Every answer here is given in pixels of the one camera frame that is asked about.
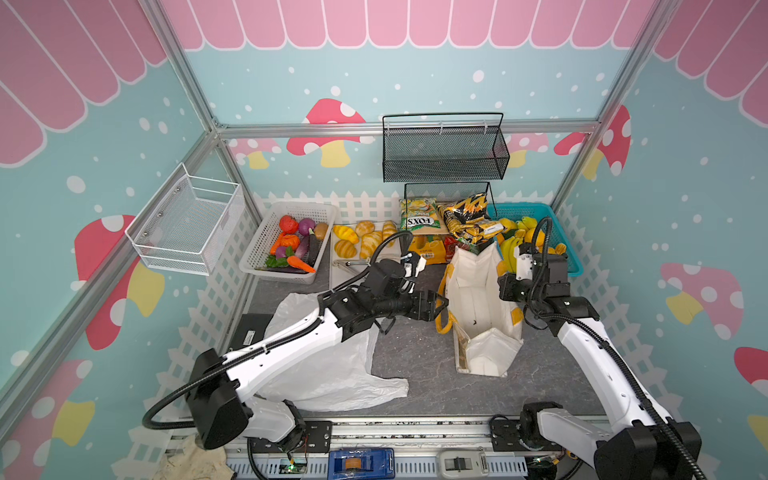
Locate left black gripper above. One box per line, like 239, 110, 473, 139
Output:
374, 286, 449, 322

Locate cream canvas tote bag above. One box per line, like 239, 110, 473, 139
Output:
436, 247, 524, 378

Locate yellow black snack bag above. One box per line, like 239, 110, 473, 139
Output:
438, 193, 505, 245

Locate white plastic grocery bag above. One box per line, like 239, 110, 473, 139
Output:
257, 327, 409, 412

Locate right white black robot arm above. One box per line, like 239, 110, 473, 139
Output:
498, 217, 706, 479

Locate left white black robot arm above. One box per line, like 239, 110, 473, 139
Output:
142, 246, 449, 452

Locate toy yellow lemon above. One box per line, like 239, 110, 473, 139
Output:
524, 228, 547, 247

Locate toy banana bunch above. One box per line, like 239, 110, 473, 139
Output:
500, 236, 523, 273

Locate metal tongs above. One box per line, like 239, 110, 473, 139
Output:
331, 258, 370, 281

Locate toy striped bread loaf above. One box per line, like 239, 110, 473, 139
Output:
360, 231, 383, 260

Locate white cutting board tray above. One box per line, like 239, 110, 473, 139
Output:
330, 220, 397, 287

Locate toy croissant front left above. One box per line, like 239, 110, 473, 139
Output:
334, 240, 358, 259

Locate toy croissant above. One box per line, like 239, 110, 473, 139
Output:
333, 225, 359, 244
334, 240, 358, 259

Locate yellow snack packet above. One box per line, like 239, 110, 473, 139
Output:
409, 235, 449, 265

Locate toy bread right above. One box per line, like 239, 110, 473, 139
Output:
381, 220, 398, 240

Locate toy bread roll middle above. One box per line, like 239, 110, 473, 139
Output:
355, 220, 376, 237

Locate teal plastic fruit basket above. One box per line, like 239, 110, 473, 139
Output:
488, 202, 584, 277

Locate toy croissant back left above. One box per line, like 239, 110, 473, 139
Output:
333, 225, 359, 244

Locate green Fox's candy bag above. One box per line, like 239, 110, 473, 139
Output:
400, 197, 445, 234

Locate brown toy potato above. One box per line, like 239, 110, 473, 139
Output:
313, 222, 328, 241

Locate purple toy eggplant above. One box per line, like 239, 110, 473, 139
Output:
294, 235, 314, 260

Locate orange toy carrot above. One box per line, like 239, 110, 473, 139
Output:
286, 255, 316, 274

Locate white plastic vegetable basket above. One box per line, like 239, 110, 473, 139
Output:
239, 202, 339, 284

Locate orange toy pumpkin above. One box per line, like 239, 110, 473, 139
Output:
279, 234, 301, 252

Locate green toy leaf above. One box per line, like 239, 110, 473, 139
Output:
265, 255, 289, 269

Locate red toy tomato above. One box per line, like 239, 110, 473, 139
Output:
279, 215, 300, 235

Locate black box on table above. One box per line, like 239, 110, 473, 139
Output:
228, 313, 273, 351

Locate beige cloth rag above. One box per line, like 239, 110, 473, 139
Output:
152, 436, 235, 480

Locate black wire wooden shelf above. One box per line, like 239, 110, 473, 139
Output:
400, 182, 496, 253

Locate black mesh wall basket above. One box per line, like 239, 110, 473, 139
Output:
382, 112, 510, 183

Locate blue device on rail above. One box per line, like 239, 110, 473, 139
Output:
327, 448, 396, 480

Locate grey device on rail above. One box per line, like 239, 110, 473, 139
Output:
437, 449, 490, 480

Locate white wire wall basket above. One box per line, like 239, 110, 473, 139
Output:
125, 164, 245, 276

